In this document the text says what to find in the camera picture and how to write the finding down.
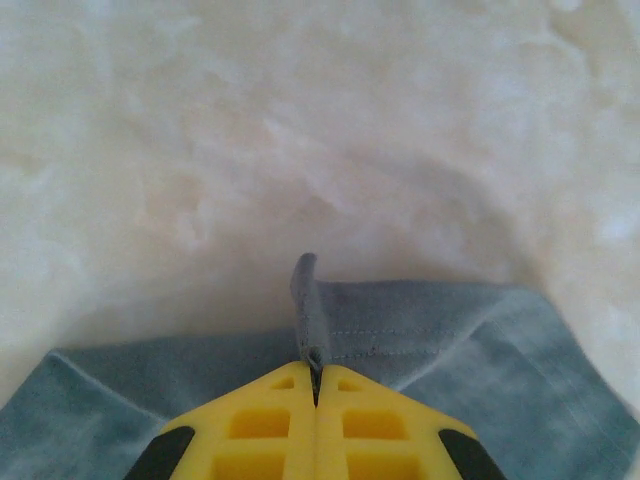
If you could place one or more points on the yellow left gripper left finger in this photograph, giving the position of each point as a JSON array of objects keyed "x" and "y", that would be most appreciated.
[{"x": 280, "y": 415}]

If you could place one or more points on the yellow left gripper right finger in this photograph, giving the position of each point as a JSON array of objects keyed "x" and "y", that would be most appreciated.
[{"x": 360, "y": 415}]

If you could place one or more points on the gray t-shirt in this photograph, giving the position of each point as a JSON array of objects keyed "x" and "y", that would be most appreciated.
[{"x": 450, "y": 360}]

